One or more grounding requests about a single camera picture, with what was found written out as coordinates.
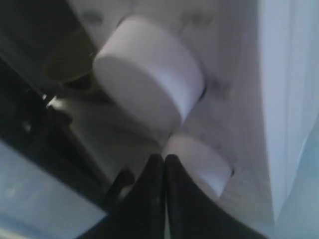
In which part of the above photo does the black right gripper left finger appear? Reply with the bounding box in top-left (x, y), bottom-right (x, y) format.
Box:
top-left (79, 154), bottom-right (165, 239)

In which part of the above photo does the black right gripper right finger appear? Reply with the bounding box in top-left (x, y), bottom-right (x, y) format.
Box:
top-left (164, 154), bottom-right (265, 239)

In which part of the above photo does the black mesh microwave door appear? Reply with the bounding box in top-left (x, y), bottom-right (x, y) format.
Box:
top-left (0, 0), bottom-right (135, 239)

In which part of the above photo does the white box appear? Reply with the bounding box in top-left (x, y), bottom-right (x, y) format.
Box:
top-left (67, 0), bottom-right (319, 239)

